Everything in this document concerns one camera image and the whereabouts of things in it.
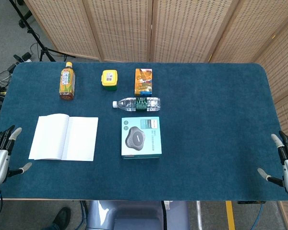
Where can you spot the clear water bottle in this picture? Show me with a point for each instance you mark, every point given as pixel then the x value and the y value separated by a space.
pixel 140 104

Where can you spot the orange carton box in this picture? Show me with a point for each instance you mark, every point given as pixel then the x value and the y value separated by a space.
pixel 143 82

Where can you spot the wooden folding screen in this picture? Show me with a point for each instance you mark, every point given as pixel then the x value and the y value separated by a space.
pixel 182 28

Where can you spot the white lined notebook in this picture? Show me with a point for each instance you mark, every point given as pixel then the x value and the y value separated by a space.
pixel 64 137

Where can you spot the yellow-label tea bottle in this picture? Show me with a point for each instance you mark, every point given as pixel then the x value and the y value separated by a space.
pixel 67 82

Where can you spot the teal speaker box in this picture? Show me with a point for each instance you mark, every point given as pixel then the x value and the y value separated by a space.
pixel 141 136

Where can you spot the yellow-lid green container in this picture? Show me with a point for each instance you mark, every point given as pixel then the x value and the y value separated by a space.
pixel 109 80

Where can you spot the blue table mat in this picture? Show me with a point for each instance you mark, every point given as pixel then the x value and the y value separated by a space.
pixel 206 134

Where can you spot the robot base body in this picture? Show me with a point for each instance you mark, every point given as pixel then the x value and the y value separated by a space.
pixel 134 215

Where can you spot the black shoe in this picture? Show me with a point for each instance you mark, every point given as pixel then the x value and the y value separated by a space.
pixel 62 216

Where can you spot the black tripod stand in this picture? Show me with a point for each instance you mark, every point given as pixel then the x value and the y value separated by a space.
pixel 36 38

